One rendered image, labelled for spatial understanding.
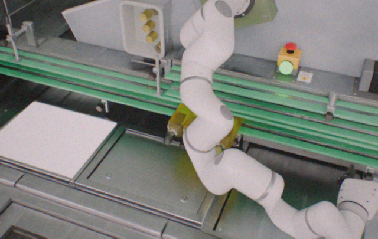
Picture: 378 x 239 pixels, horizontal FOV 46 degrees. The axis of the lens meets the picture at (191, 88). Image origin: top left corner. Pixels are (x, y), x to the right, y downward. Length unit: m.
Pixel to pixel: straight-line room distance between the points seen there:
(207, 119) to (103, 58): 0.88
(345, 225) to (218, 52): 0.52
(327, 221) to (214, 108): 0.38
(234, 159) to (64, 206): 0.71
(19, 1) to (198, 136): 1.36
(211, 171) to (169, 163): 0.54
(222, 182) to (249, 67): 0.62
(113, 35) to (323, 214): 1.14
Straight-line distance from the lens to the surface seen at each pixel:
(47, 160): 1.69
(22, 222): 1.59
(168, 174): 1.57
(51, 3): 2.41
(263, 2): 1.47
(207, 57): 1.12
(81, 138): 1.75
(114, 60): 1.82
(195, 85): 1.09
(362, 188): 1.30
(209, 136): 1.08
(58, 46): 1.97
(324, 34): 1.56
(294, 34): 1.58
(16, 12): 2.22
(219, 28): 1.14
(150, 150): 1.66
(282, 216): 1.19
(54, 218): 1.57
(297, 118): 1.53
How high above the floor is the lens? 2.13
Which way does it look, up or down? 49 degrees down
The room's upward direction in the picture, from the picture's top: 146 degrees counter-clockwise
